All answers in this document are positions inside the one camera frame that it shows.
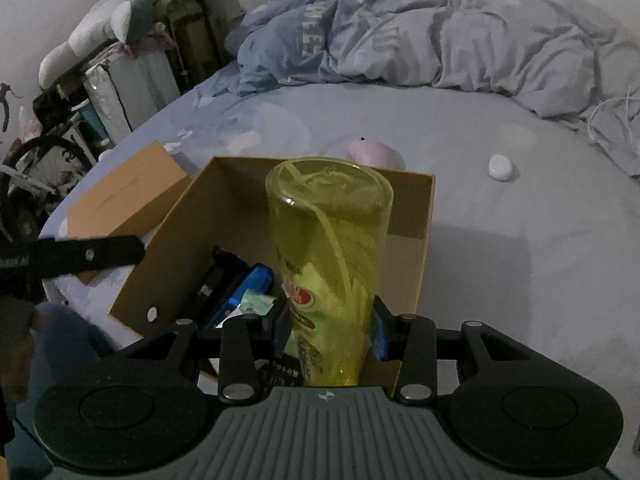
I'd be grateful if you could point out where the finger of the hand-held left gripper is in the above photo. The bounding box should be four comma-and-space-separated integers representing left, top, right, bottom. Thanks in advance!
30, 234, 146, 279

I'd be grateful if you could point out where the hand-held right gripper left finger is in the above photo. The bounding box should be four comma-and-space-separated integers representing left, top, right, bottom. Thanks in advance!
121, 302, 292, 405

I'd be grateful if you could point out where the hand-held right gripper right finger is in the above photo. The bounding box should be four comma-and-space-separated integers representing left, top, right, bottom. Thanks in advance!
370, 296, 524, 405

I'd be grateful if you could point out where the yellow transparent plastic bottle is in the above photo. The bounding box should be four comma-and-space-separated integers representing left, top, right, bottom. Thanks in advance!
265, 157, 396, 389

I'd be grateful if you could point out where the brown cardboard box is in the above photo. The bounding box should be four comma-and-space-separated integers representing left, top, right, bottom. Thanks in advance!
109, 156, 436, 396

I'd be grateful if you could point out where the small green packet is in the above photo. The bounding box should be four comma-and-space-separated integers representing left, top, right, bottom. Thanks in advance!
239, 290, 276, 317

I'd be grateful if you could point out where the black printed packet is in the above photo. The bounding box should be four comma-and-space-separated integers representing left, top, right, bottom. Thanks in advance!
256, 356, 304, 389

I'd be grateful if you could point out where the blue packet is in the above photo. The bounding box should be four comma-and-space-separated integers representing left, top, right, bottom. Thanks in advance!
202, 265, 275, 331

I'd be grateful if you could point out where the brown cardboard box lid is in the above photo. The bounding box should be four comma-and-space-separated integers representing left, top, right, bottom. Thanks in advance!
66, 140, 194, 286

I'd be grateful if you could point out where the black oblong item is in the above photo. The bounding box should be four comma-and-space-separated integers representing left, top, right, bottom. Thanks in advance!
197, 246, 251, 331

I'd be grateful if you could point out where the black bicycle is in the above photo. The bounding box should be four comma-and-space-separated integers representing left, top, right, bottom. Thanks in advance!
0, 132, 98, 241

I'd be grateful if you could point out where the white storage bag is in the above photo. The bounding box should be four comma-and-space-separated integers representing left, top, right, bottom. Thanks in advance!
82, 45, 181, 133

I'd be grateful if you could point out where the pink rounded object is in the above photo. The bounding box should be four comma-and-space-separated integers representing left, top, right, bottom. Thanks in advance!
345, 135, 407, 171

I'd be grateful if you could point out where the white earbud case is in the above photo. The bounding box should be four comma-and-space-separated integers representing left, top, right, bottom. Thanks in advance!
488, 154, 518, 182

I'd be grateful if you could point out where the white long plush pillow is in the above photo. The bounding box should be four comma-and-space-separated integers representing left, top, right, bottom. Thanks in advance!
37, 0, 136, 88

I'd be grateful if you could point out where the green plush toy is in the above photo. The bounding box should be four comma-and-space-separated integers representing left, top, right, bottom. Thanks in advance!
122, 0, 163, 46

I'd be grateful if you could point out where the black clothes rack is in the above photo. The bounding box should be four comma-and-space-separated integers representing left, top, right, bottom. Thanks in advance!
95, 0, 227, 72

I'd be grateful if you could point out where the large brown cardboard carton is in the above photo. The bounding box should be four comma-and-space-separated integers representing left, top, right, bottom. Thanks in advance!
160, 0, 246, 92

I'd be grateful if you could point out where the grey-blue duvet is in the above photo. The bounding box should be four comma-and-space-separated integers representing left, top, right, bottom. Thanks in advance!
225, 0, 640, 177

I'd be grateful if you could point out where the white cable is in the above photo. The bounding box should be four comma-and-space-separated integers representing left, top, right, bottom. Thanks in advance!
584, 85, 640, 147

